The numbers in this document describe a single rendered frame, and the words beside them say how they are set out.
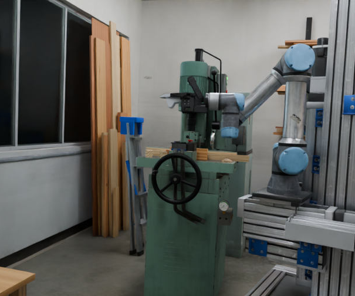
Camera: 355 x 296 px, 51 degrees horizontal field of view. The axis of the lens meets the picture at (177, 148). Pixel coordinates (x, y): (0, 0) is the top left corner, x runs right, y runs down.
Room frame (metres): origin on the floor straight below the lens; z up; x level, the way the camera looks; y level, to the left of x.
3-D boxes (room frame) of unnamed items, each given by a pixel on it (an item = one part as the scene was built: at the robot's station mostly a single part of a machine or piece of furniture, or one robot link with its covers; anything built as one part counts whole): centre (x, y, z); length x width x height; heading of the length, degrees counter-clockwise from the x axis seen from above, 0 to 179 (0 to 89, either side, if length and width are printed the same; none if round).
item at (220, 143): (2.53, -0.28, 1.02); 0.09 x 0.07 x 0.12; 76
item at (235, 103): (1.62, -0.22, 1.21); 0.11 x 0.08 x 0.09; 84
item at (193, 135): (2.41, -0.09, 1.03); 0.14 x 0.07 x 0.09; 166
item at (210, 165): (2.29, -0.06, 0.87); 0.61 x 0.30 x 0.06; 76
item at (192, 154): (2.21, -0.04, 0.92); 0.15 x 0.13 x 0.09; 76
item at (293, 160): (1.59, -0.49, 1.19); 0.15 x 0.12 x 0.55; 174
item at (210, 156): (2.37, -0.17, 0.92); 0.58 x 0.02 x 0.04; 76
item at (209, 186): (2.51, -0.11, 0.76); 0.57 x 0.45 x 0.09; 166
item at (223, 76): (2.67, -0.30, 1.40); 0.10 x 0.06 x 0.16; 166
